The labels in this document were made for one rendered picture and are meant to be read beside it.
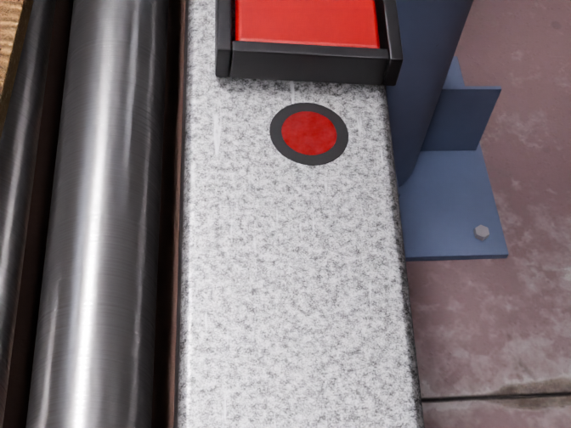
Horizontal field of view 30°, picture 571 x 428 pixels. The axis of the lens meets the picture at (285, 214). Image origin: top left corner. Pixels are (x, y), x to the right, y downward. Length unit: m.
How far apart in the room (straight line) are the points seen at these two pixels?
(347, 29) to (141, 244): 0.13
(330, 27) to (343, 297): 0.12
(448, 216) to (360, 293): 1.17
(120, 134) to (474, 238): 1.16
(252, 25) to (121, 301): 0.13
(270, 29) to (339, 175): 0.07
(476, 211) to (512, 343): 0.21
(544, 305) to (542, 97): 0.39
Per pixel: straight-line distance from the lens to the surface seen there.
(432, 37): 1.31
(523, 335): 1.50
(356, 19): 0.45
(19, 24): 0.44
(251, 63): 0.44
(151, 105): 0.43
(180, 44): 0.51
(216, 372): 0.37
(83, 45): 0.45
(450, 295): 1.50
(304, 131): 0.43
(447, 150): 1.63
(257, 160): 0.42
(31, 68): 0.45
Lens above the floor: 1.24
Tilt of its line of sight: 55 degrees down
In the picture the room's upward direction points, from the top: 11 degrees clockwise
